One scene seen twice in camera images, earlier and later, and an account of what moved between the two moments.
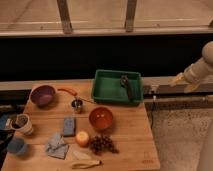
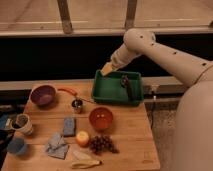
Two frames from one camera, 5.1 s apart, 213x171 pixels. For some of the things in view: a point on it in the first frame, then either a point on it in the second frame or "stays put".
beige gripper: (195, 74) -> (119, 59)
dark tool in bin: (124, 82) stays put
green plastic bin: (107, 88) stays put
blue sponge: (69, 127) stays put
